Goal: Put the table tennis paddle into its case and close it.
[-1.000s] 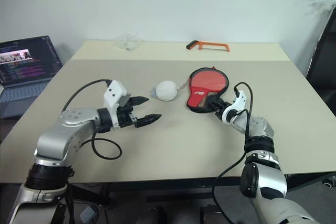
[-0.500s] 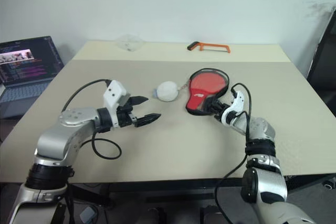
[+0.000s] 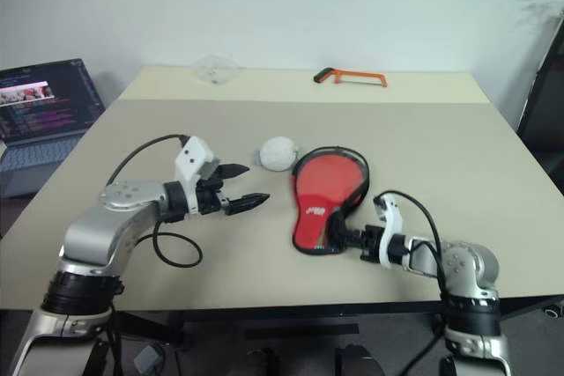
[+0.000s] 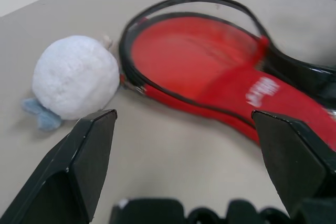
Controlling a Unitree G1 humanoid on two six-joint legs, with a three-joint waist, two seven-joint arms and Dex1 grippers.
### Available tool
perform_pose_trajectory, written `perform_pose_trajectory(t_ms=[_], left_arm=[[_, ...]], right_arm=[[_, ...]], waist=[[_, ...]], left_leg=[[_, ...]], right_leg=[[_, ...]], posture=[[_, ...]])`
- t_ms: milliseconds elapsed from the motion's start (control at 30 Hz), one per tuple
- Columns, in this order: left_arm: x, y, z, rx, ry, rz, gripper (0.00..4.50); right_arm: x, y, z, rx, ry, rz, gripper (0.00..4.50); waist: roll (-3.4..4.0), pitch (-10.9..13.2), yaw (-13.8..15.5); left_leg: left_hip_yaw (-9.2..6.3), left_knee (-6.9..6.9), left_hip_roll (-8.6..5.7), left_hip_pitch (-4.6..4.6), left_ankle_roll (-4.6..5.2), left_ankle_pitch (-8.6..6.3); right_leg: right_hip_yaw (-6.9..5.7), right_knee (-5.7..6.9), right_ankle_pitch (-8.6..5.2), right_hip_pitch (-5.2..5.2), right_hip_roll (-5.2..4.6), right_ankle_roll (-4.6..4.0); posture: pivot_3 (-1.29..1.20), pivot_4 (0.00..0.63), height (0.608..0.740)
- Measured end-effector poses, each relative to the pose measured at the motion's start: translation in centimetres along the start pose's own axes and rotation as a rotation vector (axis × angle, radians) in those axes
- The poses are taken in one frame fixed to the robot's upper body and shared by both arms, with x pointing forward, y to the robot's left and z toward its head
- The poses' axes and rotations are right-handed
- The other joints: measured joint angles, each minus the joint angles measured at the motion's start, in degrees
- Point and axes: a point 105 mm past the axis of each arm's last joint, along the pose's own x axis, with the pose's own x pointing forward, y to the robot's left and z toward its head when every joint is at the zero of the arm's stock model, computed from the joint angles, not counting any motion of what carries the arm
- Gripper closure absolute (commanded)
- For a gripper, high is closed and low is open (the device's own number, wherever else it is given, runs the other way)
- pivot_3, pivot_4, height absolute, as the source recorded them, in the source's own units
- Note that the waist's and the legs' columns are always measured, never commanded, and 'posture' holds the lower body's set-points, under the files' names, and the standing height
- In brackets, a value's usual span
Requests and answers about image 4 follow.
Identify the black and red paddle case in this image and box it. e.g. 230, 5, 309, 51
118, 0, 336, 154

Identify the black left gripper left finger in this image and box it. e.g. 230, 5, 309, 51
0, 109, 118, 224

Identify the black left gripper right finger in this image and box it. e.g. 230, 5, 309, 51
250, 109, 336, 219

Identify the white plush ball toy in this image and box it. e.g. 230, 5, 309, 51
21, 35, 122, 133

